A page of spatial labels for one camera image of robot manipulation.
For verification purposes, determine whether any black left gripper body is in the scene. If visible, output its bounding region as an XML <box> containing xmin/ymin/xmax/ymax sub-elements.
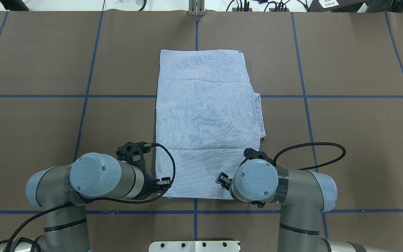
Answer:
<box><xmin>116</xmin><ymin>141</ymin><xmax>172</xmax><ymax>201</ymax></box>

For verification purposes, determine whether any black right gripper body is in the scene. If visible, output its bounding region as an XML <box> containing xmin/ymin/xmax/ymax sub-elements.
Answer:
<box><xmin>216</xmin><ymin>148</ymin><xmax>273</xmax><ymax>208</ymax></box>

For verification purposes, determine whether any blue striped button shirt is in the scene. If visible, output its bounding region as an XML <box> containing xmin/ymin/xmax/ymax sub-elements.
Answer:
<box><xmin>155</xmin><ymin>49</ymin><xmax>267</xmax><ymax>200</ymax></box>

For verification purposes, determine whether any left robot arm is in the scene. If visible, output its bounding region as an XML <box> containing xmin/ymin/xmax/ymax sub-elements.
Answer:
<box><xmin>25</xmin><ymin>142</ymin><xmax>176</xmax><ymax>252</ymax></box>

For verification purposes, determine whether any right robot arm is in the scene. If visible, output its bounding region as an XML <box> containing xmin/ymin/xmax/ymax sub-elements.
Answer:
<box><xmin>216</xmin><ymin>148</ymin><xmax>377</xmax><ymax>252</ymax></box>

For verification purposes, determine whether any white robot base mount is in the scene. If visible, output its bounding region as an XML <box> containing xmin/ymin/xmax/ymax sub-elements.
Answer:
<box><xmin>148</xmin><ymin>240</ymin><xmax>241</xmax><ymax>252</ymax></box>

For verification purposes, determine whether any aluminium frame post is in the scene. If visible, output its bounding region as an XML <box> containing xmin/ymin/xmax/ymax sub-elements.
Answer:
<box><xmin>188</xmin><ymin>0</ymin><xmax>206</xmax><ymax>16</ymax></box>

